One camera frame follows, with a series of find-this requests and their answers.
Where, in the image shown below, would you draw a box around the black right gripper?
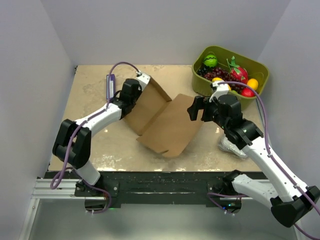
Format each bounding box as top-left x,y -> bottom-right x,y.
187,95 -> 229,130

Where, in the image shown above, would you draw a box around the brown cardboard box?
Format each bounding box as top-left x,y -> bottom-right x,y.
124,78 -> 203,158

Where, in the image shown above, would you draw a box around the silver foil pouch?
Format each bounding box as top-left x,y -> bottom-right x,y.
218,135 -> 248,159

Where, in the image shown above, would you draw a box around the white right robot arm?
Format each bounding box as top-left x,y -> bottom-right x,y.
187,94 -> 320,228

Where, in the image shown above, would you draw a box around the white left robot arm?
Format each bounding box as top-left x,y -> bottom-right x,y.
52,78 -> 148,196

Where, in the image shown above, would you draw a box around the purple toothpaste box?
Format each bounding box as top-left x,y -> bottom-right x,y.
106,73 -> 116,101

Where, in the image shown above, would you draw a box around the yellow toy banana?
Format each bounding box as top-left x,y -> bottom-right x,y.
212,77 -> 232,91

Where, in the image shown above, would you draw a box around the dark purple toy grapes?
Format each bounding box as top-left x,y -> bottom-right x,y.
196,66 -> 211,77

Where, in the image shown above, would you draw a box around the red toy grapes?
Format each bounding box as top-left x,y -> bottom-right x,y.
203,67 -> 245,94

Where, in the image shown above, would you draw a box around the green toy watermelon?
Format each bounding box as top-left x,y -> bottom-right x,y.
203,54 -> 218,68

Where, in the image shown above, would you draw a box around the pink toy dragon fruit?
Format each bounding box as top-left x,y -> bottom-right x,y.
226,56 -> 249,84

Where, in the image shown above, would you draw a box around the red toy apple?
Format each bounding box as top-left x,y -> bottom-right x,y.
241,87 -> 255,98

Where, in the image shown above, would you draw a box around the yellow toy mango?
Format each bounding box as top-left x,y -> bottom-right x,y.
246,78 -> 259,91

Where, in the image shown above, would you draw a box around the green plastic basket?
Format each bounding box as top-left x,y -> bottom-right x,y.
191,45 -> 269,97

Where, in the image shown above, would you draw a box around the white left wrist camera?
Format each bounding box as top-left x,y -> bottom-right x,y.
136,71 -> 151,92

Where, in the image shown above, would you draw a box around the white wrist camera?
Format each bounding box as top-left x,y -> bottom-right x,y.
209,80 -> 231,103
136,71 -> 151,92

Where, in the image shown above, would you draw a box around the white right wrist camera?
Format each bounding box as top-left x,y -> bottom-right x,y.
209,80 -> 231,103

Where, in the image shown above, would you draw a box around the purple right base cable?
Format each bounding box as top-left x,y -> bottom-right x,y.
207,191 -> 248,215

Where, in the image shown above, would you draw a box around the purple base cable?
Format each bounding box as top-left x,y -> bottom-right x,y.
79,179 -> 112,215
207,191 -> 248,215

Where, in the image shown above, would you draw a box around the black base frame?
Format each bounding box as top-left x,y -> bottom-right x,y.
43,170 -> 268,210

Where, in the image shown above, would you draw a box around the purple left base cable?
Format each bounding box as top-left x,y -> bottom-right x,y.
79,179 -> 112,215

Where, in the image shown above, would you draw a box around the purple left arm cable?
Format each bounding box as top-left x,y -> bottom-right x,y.
49,61 -> 141,190

